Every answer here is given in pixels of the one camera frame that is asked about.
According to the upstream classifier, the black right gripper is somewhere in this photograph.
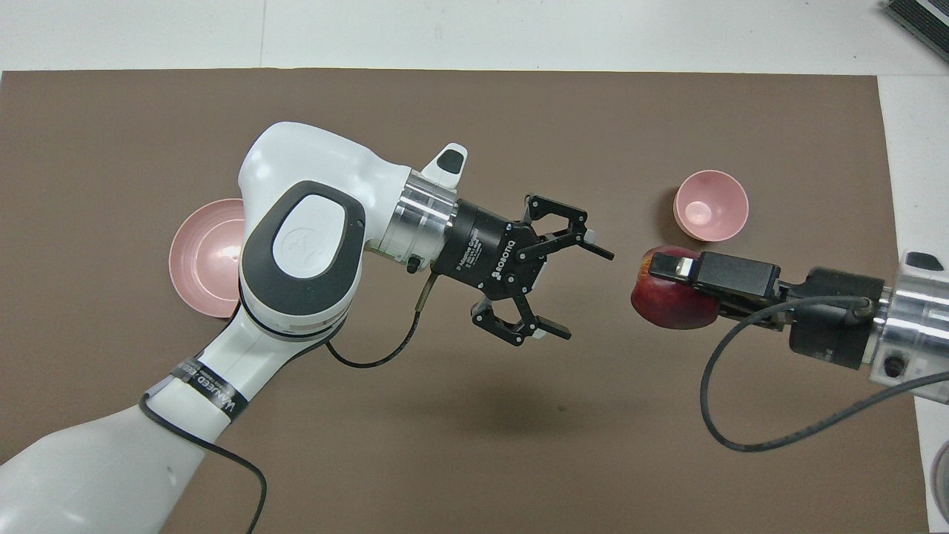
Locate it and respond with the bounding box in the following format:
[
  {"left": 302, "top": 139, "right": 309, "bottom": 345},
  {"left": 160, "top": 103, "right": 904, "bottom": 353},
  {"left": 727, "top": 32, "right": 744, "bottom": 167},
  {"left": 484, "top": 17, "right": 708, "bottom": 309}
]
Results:
[{"left": 651, "top": 250, "right": 887, "bottom": 370}]

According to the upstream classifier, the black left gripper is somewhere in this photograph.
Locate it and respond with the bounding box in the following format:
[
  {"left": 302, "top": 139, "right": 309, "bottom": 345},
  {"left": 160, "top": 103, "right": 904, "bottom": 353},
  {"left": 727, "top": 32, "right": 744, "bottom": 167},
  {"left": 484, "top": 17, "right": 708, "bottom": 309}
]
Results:
[{"left": 436, "top": 194, "right": 616, "bottom": 349}]

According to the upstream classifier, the red apple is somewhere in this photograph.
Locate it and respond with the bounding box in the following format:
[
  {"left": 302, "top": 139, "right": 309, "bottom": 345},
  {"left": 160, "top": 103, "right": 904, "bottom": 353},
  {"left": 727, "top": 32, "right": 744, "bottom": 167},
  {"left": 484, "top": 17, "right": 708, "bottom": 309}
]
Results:
[{"left": 631, "top": 245, "right": 721, "bottom": 332}]

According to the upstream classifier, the pink bowl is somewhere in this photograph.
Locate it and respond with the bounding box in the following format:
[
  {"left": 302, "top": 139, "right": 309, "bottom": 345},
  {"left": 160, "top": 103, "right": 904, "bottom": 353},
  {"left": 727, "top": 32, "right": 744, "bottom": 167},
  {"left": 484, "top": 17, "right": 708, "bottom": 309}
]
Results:
[{"left": 673, "top": 170, "right": 750, "bottom": 243}]

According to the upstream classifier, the pink plate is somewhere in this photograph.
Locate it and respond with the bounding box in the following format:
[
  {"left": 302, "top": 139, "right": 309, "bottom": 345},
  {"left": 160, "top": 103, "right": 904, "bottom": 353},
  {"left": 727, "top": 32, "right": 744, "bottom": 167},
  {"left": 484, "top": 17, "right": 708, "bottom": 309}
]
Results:
[{"left": 169, "top": 199, "right": 250, "bottom": 320}]

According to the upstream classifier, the brown table mat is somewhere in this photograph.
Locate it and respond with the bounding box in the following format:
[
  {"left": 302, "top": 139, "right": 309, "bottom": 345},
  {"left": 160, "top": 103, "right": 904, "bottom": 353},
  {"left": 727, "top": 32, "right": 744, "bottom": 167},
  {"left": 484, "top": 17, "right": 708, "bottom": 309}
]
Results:
[{"left": 0, "top": 68, "right": 932, "bottom": 534}]

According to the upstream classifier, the black ribbed device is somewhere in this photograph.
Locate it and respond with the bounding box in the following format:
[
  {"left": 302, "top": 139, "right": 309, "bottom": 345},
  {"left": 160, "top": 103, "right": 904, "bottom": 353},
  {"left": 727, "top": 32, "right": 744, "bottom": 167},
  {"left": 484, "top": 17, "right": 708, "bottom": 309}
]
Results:
[{"left": 882, "top": 0, "right": 949, "bottom": 65}]

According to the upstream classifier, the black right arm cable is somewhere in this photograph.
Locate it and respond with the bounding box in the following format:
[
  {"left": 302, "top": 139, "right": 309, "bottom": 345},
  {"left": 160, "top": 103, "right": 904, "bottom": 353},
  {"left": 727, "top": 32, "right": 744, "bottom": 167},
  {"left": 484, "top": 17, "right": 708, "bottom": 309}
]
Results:
[{"left": 700, "top": 295, "right": 949, "bottom": 454}]

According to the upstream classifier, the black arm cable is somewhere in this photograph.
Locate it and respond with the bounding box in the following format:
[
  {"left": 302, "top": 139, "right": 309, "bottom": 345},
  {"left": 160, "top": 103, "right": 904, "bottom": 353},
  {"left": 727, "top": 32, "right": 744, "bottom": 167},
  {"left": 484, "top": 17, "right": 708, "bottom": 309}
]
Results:
[
  {"left": 139, "top": 271, "right": 440, "bottom": 534},
  {"left": 700, "top": 295, "right": 949, "bottom": 454}
]

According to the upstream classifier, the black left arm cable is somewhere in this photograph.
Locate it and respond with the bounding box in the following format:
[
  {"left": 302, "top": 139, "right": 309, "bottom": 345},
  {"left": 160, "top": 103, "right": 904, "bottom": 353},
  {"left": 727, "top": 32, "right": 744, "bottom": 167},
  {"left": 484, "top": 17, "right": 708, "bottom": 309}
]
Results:
[{"left": 139, "top": 271, "right": 440, "bottom": 534}]

